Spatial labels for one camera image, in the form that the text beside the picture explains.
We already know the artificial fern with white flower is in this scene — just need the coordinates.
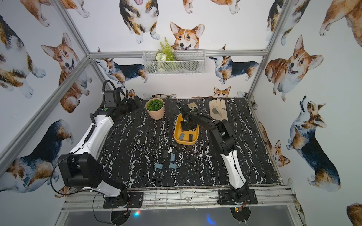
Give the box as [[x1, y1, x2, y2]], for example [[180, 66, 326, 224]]
[[156, 38, 177, 73]]

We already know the yellow green sponge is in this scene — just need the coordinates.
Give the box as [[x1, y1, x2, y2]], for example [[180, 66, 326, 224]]
[[187, 102, 198, 111]]

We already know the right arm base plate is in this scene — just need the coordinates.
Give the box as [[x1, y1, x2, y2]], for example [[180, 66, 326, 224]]
[[217, 188, 258, 205]]

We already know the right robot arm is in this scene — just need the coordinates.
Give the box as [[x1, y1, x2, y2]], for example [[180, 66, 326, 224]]
[[178, 104, 249, 203]]

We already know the pink pot with green plant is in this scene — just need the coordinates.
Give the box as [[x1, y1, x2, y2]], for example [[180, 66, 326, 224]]
[[145, 98, 165, 120]]

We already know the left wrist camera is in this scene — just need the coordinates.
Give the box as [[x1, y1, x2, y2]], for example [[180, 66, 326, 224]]
[[103, 89, 122, 103]]

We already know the white wire wall basket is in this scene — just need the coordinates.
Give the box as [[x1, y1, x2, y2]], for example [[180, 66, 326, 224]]
[[142, 50, 206, 75]]

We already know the beige work glove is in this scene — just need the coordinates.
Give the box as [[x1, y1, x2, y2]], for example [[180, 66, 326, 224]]
[[209, 98, 228, 121]]

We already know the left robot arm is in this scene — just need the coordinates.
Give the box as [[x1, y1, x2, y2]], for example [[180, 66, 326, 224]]
[[57, 96, 144, 209]]

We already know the yellow storage box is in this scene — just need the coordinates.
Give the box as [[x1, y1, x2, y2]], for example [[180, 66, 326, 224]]
[[173, 114, 200, 146]]

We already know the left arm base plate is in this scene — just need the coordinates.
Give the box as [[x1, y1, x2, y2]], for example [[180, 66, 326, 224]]
[[102, 192, 144, 210]]

